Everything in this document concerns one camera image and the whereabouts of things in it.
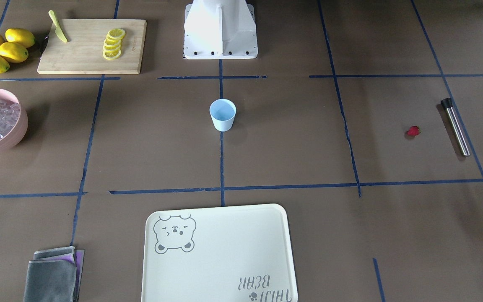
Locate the grey folded cloth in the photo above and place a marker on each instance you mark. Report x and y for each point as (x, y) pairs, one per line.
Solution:
(54, 275)

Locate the steel muddler black tip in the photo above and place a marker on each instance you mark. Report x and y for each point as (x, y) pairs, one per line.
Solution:
(448, 106)

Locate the blue plastic cup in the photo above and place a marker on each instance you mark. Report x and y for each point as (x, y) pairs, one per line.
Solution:
(222, 113)

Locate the red strawberry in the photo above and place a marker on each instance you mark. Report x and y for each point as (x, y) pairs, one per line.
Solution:
(413, 131)

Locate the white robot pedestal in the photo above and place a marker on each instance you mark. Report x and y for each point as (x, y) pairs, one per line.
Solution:
(220, 30)

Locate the yellow lemon top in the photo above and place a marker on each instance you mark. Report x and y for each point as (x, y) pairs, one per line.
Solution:
(20, 36)

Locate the lemon slices row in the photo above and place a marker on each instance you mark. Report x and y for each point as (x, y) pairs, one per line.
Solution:
(112, 45)

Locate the bamboo cutting board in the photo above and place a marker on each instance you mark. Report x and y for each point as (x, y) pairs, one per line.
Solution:
(82, 53)

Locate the pink bowl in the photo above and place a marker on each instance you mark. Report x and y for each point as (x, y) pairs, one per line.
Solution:
(18, 132)

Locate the cream bear tray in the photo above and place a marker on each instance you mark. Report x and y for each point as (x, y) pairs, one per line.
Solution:
(226, 254)

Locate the yellow-green plastic knife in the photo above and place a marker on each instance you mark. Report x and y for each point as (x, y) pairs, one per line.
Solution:
(58, 28)

